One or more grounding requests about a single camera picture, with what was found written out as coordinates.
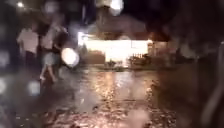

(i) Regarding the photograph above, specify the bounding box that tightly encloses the brightly lit building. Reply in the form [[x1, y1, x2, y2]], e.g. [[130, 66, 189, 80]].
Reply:
[[77, 14, 169, 70]]

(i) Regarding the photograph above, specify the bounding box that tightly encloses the person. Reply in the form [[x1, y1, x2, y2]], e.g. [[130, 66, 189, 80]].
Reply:
[[16, 22, 41, 69], [38, 23, 70, 83]]

